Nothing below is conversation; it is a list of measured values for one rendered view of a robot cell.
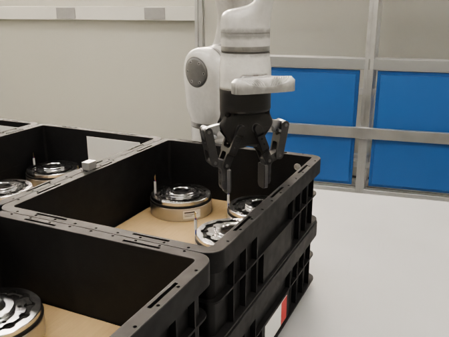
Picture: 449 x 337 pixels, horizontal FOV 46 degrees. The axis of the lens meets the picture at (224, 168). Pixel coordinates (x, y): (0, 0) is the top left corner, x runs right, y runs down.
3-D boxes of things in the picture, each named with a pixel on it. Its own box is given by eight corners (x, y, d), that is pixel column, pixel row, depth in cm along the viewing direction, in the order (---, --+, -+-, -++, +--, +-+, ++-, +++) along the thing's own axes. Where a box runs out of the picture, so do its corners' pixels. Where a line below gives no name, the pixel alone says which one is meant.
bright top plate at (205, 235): (210, 218, 80) (210, 214, 80) (274, 226, 77) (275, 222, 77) (184, 245, 71) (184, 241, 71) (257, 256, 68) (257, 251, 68)
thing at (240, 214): (242, 194, 90) (242, 191, 90) (299, 203, 86) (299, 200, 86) (218, 215, 81) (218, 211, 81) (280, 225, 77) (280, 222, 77)
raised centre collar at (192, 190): (177, 186, 93) (177, 183, 92) (200, 191, 90) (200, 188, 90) (160, 194, 88) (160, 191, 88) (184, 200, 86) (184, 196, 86)
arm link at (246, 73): (236, 97, 68) (236, 48, 67) (206, 86, 78) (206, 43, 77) (298, 92, 72) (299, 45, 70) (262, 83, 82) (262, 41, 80)
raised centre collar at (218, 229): (220, 223, 77) (220, 219, 77) (253, 228, 75) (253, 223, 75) (209, 237, 72) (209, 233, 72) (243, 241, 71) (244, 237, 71)
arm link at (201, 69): (211, 50, 99) (214, 138, 105) (243, 45, 105) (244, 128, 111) (176, 47, 104) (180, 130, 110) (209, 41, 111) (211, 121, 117)
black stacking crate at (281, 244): (168, 198, 102) (166, 140, 98) (318, 223, 90) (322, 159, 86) (7, 295, 67) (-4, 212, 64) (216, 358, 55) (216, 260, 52)
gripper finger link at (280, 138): (284, 120, 79) (272, 158, 80) (294, 123, 80) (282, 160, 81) (275, 117, 81) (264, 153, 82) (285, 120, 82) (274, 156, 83)
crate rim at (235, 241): (166, 150, 99) (166, 137, 98) (323, 169, 87) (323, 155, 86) (-4, 226, 64) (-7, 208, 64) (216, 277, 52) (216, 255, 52)
